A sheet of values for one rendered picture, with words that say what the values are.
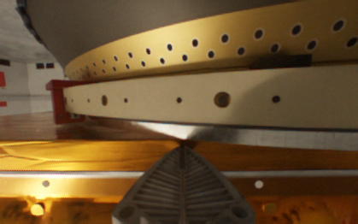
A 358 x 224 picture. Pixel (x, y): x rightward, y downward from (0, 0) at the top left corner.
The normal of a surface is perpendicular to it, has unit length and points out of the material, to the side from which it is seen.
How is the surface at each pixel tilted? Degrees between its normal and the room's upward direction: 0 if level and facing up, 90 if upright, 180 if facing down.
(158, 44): 62
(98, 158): 90
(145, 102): 90
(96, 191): 90
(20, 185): 90
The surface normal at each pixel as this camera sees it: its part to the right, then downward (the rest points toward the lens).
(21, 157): -0.02, 0.11
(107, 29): -0.42, 0.55
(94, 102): -0.51, 0.10
